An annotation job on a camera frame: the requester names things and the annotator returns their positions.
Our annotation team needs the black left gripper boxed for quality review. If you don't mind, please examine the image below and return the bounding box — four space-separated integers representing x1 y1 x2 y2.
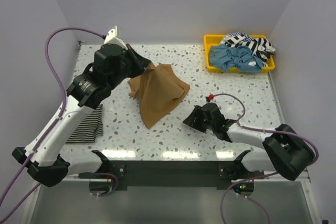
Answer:
108 42 151 90

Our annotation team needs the tan tank top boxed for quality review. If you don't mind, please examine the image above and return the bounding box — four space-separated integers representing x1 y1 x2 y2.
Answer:
128 63 190 129

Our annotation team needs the black white striped tank top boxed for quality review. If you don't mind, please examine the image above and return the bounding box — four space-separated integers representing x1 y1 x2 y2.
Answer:
66 104 103 144

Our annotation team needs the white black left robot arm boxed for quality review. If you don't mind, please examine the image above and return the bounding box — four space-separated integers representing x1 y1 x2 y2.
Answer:
12 44 151 187

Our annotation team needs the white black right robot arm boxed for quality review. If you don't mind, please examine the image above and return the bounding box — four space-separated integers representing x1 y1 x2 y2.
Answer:
183 103 317 181

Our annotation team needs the blue tank top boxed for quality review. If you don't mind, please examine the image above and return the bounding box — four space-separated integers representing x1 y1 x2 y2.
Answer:
208 44 263 73

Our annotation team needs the navy white striped tank top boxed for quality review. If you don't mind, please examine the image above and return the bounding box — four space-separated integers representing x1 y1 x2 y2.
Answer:
220 31 276 67

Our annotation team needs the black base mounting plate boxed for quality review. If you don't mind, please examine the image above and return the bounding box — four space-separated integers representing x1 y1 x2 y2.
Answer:
78 160 265 191

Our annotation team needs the yellow plastic bin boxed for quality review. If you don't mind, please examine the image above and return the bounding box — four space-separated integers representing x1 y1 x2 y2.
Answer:
203 34 276 74

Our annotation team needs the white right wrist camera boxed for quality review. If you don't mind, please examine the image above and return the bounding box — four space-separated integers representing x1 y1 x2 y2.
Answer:
205 94 215 103

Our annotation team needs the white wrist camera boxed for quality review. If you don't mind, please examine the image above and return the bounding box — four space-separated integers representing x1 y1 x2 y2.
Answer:
205 94 215 103
103 26 127 49

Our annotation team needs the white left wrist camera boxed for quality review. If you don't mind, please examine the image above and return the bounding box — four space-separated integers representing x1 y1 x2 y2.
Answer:
103 26 127 49

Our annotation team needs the aluminium frame rail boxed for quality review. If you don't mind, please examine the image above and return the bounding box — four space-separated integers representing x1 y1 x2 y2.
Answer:
62 161 312 183

